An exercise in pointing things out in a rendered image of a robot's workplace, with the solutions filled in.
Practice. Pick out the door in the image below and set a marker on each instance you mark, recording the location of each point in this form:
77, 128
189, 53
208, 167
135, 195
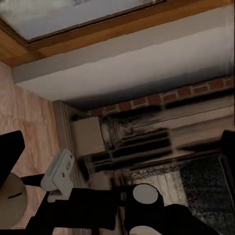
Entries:
31, 30

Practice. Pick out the wood fireplace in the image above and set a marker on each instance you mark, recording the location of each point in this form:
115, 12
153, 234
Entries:
172, 145

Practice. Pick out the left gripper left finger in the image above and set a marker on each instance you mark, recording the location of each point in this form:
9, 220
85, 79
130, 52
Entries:
11, 147

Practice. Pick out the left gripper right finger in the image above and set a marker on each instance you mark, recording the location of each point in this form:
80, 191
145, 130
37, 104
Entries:
227, 145

